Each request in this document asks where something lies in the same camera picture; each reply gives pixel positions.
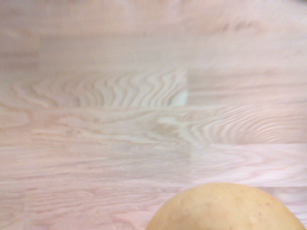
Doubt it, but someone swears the yellow speckled pear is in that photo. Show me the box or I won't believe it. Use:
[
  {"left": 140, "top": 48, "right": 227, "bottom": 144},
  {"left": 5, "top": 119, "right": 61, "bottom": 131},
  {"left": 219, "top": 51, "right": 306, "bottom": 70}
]
[{"left": 145, "top": 182, "right": 307, "bottom": 230}]

